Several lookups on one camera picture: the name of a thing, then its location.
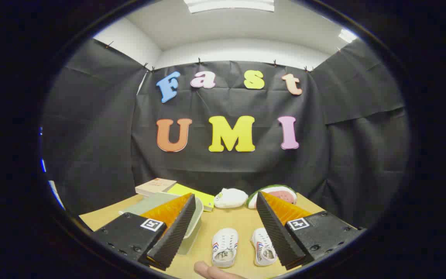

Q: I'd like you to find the yellow book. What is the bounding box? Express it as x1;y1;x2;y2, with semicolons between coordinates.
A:
167;183;215;212

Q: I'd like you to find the storage box lid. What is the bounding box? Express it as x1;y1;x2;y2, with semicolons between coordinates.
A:
119;192;204;239

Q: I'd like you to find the ceiling light panel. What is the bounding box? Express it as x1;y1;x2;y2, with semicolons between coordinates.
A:
338;29;358;43
184;0;275;14

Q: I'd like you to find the beige book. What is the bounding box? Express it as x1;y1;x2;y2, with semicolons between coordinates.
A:
135;178;177;197

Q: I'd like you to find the white plush toy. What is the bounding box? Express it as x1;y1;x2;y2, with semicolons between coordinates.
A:
213;188;249;209

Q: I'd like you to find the white shoe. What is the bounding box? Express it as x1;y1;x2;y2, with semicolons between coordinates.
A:
251;227;278;267
211;228;239;268

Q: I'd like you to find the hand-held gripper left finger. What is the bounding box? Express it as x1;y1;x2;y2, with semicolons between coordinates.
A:
91;193;196;272

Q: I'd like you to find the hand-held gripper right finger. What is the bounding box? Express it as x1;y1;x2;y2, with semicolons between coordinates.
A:
256;191;367;270

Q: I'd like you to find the watermelon plush toy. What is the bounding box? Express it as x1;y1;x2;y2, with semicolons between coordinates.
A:
246;184;298;210

